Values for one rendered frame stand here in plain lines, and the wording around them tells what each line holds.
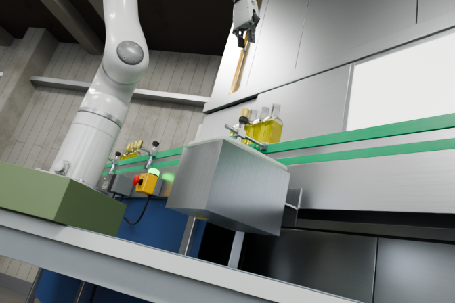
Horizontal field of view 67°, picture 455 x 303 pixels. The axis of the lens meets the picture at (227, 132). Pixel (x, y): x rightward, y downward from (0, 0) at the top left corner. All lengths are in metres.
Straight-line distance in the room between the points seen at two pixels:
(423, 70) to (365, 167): 0.40
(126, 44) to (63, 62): 4.47
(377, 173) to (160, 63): 4.03
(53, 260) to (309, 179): 0.62
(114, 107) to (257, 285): 0.57
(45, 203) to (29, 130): 4.35
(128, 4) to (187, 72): 3.35
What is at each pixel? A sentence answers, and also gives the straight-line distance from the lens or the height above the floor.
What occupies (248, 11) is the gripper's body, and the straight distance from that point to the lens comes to 1.29.
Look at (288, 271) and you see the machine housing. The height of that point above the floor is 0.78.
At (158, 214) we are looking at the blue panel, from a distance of 1.32.
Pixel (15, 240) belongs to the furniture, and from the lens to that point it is 0.94.
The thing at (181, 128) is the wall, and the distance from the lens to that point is 4.04.
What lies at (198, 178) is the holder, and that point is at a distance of 0.76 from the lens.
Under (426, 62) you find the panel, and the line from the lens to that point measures 1.13.
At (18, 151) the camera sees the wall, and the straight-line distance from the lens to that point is 5.08.
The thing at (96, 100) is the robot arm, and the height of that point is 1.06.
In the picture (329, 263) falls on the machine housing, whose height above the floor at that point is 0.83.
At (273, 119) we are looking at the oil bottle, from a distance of 1.16.
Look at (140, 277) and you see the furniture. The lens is 0.77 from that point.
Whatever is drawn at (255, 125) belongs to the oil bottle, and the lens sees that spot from 1.22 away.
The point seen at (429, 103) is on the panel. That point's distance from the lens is 1.05.
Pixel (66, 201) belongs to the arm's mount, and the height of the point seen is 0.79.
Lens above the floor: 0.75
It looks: 21 degrees up
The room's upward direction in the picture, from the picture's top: 15 degrees clockwise
